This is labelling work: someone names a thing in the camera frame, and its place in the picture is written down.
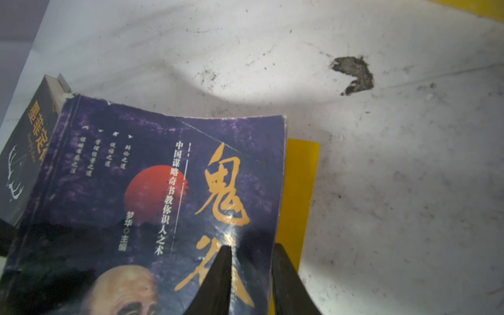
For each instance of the yellow pink blue bookshelf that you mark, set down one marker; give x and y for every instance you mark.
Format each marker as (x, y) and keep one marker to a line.
(492, 9)

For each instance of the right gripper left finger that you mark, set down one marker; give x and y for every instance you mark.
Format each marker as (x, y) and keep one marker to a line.
(213, 297)

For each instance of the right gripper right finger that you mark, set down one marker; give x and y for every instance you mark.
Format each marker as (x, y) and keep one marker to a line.
(289, 294)

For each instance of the yellow children's book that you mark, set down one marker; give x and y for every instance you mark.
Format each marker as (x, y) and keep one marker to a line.
(301, 167)

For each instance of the black antler cover book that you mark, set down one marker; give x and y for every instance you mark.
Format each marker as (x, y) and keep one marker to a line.
(27, 146)

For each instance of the dark blue yellow-edged book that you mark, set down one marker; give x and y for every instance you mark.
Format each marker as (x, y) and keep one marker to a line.
(131, 207)

